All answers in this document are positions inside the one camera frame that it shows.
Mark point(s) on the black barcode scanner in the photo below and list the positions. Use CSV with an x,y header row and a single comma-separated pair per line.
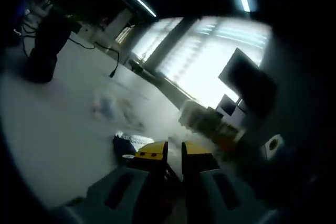
x,y
47,51

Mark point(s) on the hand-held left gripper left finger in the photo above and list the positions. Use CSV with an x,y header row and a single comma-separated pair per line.
x,y
147,182

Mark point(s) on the white box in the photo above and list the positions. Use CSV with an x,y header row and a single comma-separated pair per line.
x,y
231,110

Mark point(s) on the narrow window with blinds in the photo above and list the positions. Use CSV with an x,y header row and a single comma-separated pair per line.
x,y
152,40

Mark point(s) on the green black sheet goods packet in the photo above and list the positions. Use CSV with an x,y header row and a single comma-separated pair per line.
x,y
123,148

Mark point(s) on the white table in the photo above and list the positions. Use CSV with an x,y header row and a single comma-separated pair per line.
x,y
60,129

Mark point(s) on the black monitor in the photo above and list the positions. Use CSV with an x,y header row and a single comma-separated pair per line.
x,y
249,82

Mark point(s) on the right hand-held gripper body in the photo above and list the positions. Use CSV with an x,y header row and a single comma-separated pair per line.
x,y
273,145

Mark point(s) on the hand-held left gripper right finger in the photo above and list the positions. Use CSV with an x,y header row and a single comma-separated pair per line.
x,y
199,182

